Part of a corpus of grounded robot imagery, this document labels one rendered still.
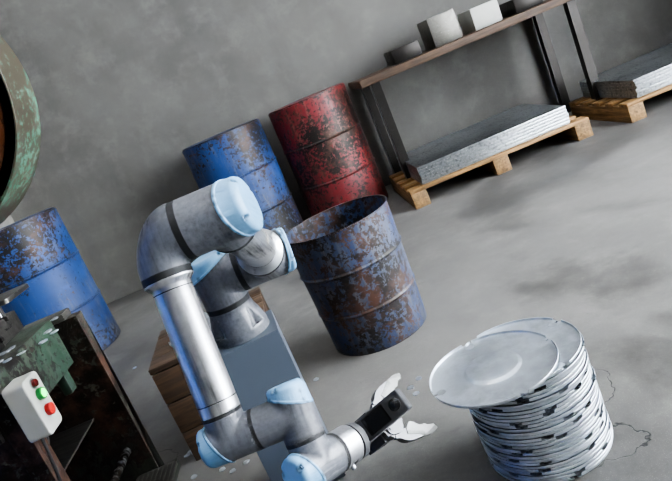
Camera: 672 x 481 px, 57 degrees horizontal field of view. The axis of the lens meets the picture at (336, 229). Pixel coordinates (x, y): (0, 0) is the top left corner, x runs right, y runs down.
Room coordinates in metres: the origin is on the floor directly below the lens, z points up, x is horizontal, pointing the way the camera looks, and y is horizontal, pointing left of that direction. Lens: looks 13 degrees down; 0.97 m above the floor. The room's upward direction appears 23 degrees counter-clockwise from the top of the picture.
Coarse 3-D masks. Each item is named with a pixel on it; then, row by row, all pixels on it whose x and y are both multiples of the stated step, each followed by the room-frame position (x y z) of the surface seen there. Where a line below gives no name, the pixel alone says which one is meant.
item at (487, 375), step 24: (504, 336) 1.35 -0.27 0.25; (528, 336) 1.31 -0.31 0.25; (456, 360) 1.34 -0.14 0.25; (480, 360) 1.28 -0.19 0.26; (504, 360) 1.24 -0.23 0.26; (528, 360) 1.21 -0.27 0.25; (552, 360) 1.18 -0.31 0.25; (432, 384) 1.28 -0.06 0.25; (456, 384) 1.24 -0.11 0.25; (480, 384) 1.20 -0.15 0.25; (504, 384) 1.16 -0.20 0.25; (528, 384) 1.13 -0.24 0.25
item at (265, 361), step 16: (272, 320) 1.55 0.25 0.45; (256, 336) 1.48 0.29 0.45; (272, 336) 1.46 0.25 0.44; (224, 352) 1.46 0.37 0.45; (240, 352) 1.45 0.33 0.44; (256, 352) 1.46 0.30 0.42; (272, 352) 1.46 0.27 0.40; (288, 352) 1.47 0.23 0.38; (240, 368) 1.45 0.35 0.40; (256, 368) 1.45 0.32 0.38; (272, 368) 1.46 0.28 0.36; (288, 368) 1.46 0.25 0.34; (240, 384) 1.45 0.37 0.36; (256, 384) 1.45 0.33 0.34; (272, 384) 1.46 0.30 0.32; (240, 400) 1.45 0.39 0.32; (256, 400) 1.45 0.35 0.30; (320, 416) 1.60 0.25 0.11; (272, 448) 1.45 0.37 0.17; (272, 464) 1.45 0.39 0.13; (272, 480) 1.44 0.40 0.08
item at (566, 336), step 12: (504, 324) 1.42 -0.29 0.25; (516, 324) 1.40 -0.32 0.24; (528, 324) 1.38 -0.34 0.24; (540, 324) 1.35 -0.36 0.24; (564, 324) 1.31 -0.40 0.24; (480, 336) 1.41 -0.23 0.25; (552, 336) 1.28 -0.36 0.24; (564, 336) 1.26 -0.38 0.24; (576, 336) 1.24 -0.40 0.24; (564, 348) 1.21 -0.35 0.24; (576, 348) 1.20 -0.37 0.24; (564, 360) 1.17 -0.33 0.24
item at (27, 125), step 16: (0, 48) 1.94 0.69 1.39; (0, 64) 1.87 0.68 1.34; (16, 64) 1.98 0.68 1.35; (16, 80) 1.93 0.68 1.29; (16, 96) 1.88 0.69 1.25; (32, 96) 2.00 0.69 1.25; (16, 112) 1.86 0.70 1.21; (32, 112) 1.97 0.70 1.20; (16, 128) 1.85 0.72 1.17; (32, 128) 1.96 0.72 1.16; (16, 144) 1.84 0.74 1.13; (32, 144) 1.96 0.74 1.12; (16, 160) 1.85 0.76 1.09; (32, 160) 1.97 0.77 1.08; (16, 176) 1.88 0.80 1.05; (32, 176) 2.01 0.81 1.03; (16, 192) 1.93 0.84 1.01; (0, 208) 1.87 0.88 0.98
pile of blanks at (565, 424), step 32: (544, 384) 1.13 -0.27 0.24; (576, 384) 1.15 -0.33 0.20; (480, 416) 1.22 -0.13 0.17; (512, 416) 1.15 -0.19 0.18; (544, 416) 1.13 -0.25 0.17; (576, 416) 1.14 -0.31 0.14; (608, 416) 1.23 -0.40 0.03; (512, 448) 1.17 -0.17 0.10; (544, 448) 1.14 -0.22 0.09; (576, 448) 1.13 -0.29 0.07; (608, 448) 1.17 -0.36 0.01; (512, 480) 1.20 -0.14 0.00; (544, 480) 1.15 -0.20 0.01
